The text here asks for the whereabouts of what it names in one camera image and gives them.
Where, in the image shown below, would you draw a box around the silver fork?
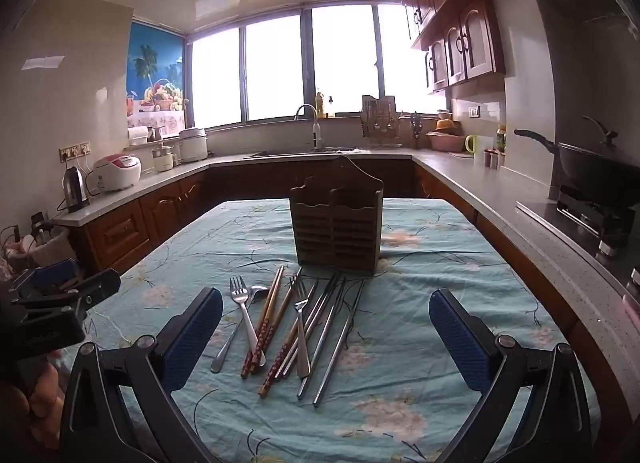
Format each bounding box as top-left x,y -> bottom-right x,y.
229,276 -> 266,374
291,279 -> 312,378

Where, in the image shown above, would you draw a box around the brown wooden utensil holder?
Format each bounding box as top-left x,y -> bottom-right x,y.
289,157 -> 385,275

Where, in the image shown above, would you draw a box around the black gas stove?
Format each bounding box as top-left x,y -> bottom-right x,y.
517,185 -> 640,304

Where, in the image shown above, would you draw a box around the wooden cutting board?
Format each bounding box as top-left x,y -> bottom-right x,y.
362,94 -> 398,116

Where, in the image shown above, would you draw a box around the wooden chopstick with red end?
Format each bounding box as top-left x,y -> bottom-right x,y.
258,267 -> 304,398
249,267 -> 286,376
273,281 -> 319,380
241,266 -> 284,378

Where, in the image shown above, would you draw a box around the wire dish rack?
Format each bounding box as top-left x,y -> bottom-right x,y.
361,99 -> 403,148

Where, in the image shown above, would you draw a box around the small white electric pot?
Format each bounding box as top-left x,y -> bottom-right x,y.
151,142 -> 180,172

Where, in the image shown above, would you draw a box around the large kitchen window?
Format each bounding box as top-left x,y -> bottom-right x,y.
187,3 -> 446,131

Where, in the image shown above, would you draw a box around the chrome kitchen faucet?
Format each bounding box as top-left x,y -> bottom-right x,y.
294,104 -> 323,150

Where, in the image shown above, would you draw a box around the teal floral tablecloth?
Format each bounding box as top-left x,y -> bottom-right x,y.
85,198 -> 601,463

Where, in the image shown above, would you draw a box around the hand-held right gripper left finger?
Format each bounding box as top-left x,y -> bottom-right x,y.
59,287 -> 224,463

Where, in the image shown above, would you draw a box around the fruit and palm poster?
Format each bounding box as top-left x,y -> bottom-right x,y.
126,20 -> 190,136

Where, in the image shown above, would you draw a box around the wall power outlet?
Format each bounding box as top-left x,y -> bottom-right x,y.
59,142 -> 92,162

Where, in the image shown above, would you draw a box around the pink plastic basin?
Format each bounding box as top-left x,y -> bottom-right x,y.
426,132 -> 463,152

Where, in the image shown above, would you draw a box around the red and white rice cooker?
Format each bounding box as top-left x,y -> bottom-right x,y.
92,154 -> 142,192

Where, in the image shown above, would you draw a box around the silver spoon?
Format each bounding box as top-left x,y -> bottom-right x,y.
210,285 -> 271,374

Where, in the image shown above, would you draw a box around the black wok with lid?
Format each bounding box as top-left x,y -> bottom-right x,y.
514,115 -> 640,204

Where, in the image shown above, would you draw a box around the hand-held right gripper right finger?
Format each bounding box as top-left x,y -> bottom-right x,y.
428,288 -> 597,463

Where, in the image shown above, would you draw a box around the wooden cabinets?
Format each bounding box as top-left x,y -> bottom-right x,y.
70,155 -> 631,444
397,0 -> 506,94

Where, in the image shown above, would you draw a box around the person's left hand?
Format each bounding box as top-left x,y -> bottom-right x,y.
0,360 -> 68,449

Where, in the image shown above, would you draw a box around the steel electric kettle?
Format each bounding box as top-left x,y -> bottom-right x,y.
62,166 -> 91,212

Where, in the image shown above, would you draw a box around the grey speckled countertop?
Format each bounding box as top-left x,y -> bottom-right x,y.
52,145 -> 640,394

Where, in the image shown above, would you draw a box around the wooden lower cabinets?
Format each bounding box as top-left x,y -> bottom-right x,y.
70,155 -> 631,444

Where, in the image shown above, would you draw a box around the wooden upper cabinets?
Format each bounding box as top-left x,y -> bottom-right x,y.
397,0 -> 506,94

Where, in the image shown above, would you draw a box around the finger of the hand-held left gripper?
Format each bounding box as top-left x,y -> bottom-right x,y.
10,258 -> 83,301
12,269 -> 122,315

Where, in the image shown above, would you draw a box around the steel kitchen sink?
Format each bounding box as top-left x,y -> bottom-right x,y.
245,147 -> 361,158

